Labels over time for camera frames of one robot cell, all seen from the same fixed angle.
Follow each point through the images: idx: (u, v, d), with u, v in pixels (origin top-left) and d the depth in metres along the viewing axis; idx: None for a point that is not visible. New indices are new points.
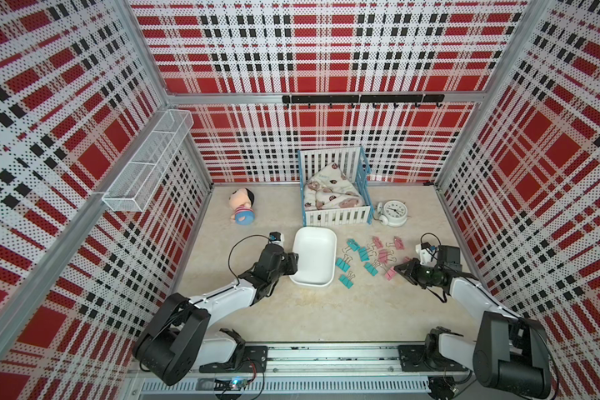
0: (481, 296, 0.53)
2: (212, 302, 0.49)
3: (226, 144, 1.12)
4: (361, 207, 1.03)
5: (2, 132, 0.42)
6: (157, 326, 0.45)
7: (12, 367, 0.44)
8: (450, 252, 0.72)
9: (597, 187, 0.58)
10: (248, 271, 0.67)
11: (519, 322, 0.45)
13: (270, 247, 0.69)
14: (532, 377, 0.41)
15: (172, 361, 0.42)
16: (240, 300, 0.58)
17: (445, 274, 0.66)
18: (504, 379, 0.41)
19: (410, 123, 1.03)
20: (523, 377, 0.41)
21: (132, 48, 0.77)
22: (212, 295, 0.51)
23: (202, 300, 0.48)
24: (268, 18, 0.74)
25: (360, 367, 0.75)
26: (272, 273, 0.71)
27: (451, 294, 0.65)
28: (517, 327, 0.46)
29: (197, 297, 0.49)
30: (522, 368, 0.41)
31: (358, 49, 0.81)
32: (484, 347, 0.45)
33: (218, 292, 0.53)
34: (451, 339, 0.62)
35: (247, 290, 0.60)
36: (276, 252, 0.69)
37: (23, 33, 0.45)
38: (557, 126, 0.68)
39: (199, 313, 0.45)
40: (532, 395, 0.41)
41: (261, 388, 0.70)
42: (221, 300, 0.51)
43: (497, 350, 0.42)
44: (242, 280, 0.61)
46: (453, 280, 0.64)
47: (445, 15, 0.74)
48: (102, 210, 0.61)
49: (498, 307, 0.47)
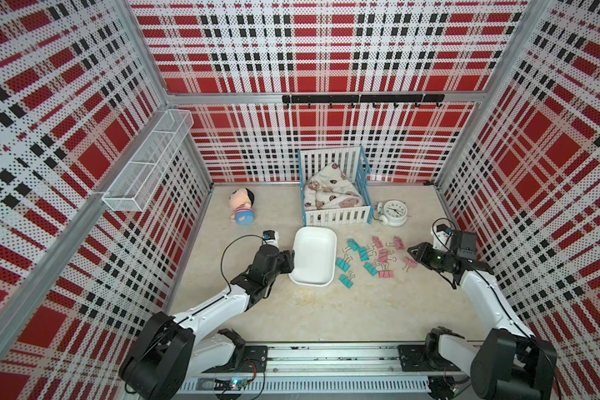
0: (493, 302, 0.49)
2: (200, 317, 0.47)
3: (226, 144, 1.12)
4: (361, 206, 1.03)
5: (2, 132, 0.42)
6: (141, 348, 0.43)
7: (12, 367, 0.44)
8: (465, 237, 0.67)
9: (596, 187, 0.58)
10: (243, 275, 0.65)
11: (527, 339, 0.42)
13: (263, 251, 0.66)
14: (531, 393, 0.40)
15: (158, 383, 0.41)
16: (232, 309, 0.56)
17: (457, 262, 0.62)
18: (501, 392, 0.41)
19: (410, 123, 1.03)
20: (521, 392, 0.40)
21: (132, 48, 0.77)
22: (197, 309, 0.49)
23: (188, 317, 0.46)
24: (268, 18, 0.74)
25: (359, 367, 0.75)
26: (267, 276, 0.68)
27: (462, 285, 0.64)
28: (524, 344, 0.43)
29: (182, 312, 0.47)
30: (522, 387, 0.41)
31: (358, 48, 0.81)
32: (486, 360, 0.44)
33: (206, 304, 0.51)
34: (451, 340, 0.62)
35: (238, 298, 0.57)
36: (269, 255, 0.66)
37: (23, 32, 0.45)
38: (557, 126, 0.68)
39: (185, 334, 0.43)
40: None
41: (261, 389, 0.70)
42: (209, 315, 0.49)
43: (498, 368, 0.41)
44: (234, 288, 0.59)
46: (465, 273, 0.60)
47: (445, 15, 0.74)
48: (102, 210, 0.61)
49: (508, 322, 0.44)
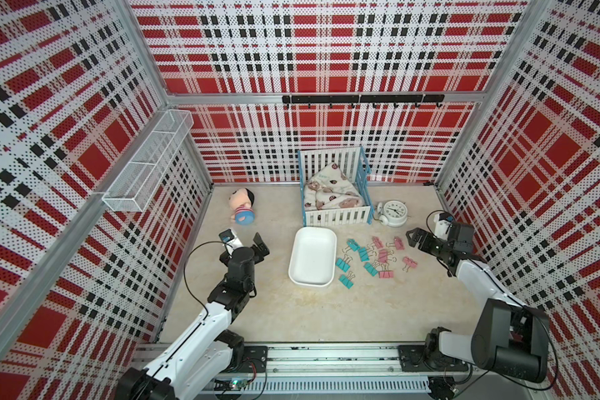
0: (487, 282, 0.52)
2: (178, 359, 0.45)
3: (227, 144, 1.12)
4: (361, 207, 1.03)
5: (2, 132, 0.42)
6: None
7: (12, 367, 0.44)
8: (462, 231, 0.69)
9: (596, 188, 0.58)
10: (221, 285, 0.62)
11: (522, 311, 0.45)
13: (236, 257, 0.61)
14: (528, 361, 0.42)
15: None
16: (214, 331, 0.53)
17: (452, 254, 0.66)
18: (501, 361, 0.42)
19: (410, 123, 1.03)
20: (520, 360, 0.42)
21: (132, 49, 0.77)
22: (174, 348, 0.46)
23: (163, 366, 0.43)
24: (268, 18, 0.74)
25: (360, 367, 0.75)
26: (247, 282, 0.64)
27: (459, 272, 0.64)
28: (520, 315, 0.45)
29: (156, 361, 0.44)
30: (520, 354, 0.42)
31: (358, 49, 0.81)
32: (484, 332, 0.46)
33: (183, 338, 0.48)
34: (452, 336, 0.62)
35: (218, 317, 0.54)
36: (245, 260, 0.61)
37: (23, 33, 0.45)
38: (557, 126, 0.68)
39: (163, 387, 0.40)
40: (527, 377, 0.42)
41: (262, 388, 0.70)
42: (187, 353, 0.46)
43: (496, 333, 0.43)
44: (212, 307, 0.56)
46: (460, 262, 0.63)
47: (445, 15, 0.74)
48: (102, 210, 0.61)
49: (503, 295, 0.46)
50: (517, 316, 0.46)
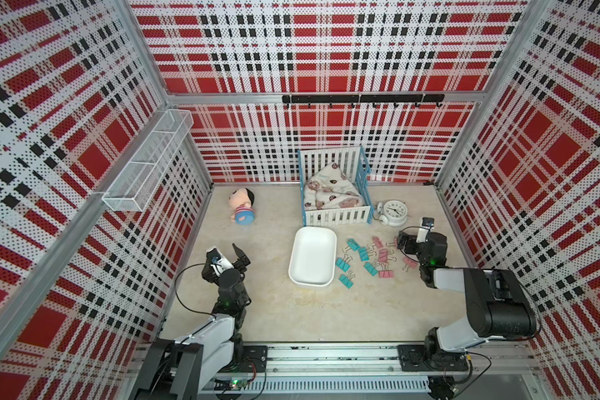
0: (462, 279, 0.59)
2: (200, 336, 0.49)
3: (226, 144, 1.12)
4: (361, 206, 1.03)
5: (2, 132, 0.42)
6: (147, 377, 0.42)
7: (12, 367, 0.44)
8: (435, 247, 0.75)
9: (597, 187, 0.58)
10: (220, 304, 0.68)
11: (494, 276, 0.52)
13: (225, 282, 0.65)
14: (518, 314, 0.45)
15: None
16: (223, 333, 0.58)
17: (427, 272, 0.72)
18: (495, 313, 0.45)
19: (410, 123, 1.03)
20: (511, 312, 0.45)
21: (132, 48, 0.77)
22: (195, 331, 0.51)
23: (188, 337, 0.48)
24: (268, 18, 0.74)
25: (360, 367, 0.75)
26: (239, 299, 0.68)
27: (437, 284, 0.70)
28: (493, 279, 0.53)
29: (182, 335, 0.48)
30: (508, 307, 0.46)
31: (358, 48, 0.81)
32: (474, 297, 0.50)
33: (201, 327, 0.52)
34: (448, 327, 0.64)
35: (227, 320, 0.60)
36: (233, 285, 0.64)
37: (23, 32, 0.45)
38: (557, 126, 0.68)
39: (193, 347, 0.45)
40: (522, 331, 0.45)
41: (262, 388, 0.70)
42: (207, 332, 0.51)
43: (482, 292, 0.48)
44: (219, 314, 0.61)
46: (435, 273, 0.71)
47: (445, 15, 0.74)
48: (102, 209, 0.62)
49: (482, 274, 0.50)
50: (492, 282, 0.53)
